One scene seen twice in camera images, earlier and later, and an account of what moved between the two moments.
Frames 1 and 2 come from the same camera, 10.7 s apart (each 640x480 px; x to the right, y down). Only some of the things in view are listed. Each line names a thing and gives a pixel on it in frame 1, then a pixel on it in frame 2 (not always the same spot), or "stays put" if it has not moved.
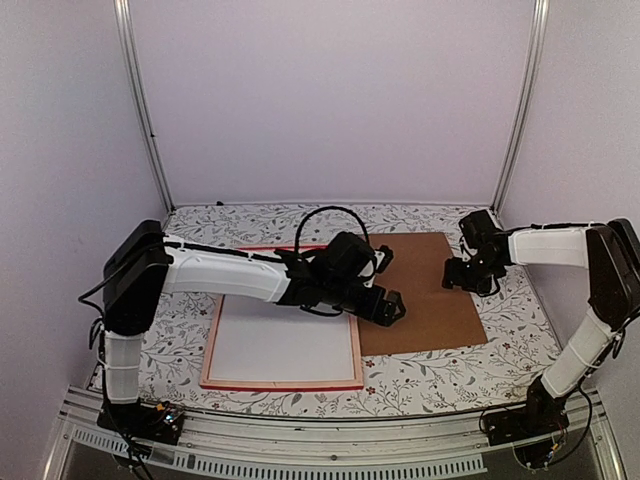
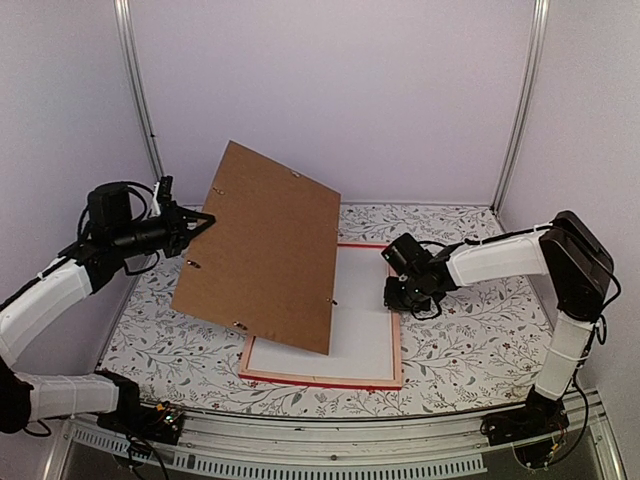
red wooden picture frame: (228, 384) -> (379, 380)
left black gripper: (387, 317) -> (177, 229)
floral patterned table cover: (495, 378) stays put
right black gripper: (452, 276) -> (391, 300)
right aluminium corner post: (534, 53) stays put
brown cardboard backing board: (435, 316) -> (267, 264)
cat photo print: (255, 339) -> (361, 334)
